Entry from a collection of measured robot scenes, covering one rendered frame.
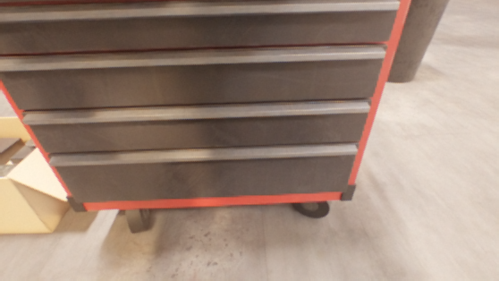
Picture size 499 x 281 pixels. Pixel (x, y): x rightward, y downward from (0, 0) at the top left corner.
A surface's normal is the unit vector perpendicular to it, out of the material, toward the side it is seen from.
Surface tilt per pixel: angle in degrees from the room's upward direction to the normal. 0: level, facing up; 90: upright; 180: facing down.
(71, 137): 90
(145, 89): 90
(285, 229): 0
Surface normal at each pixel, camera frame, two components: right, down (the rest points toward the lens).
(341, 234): -0.02, -0.83
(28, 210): 0.02, 0.55
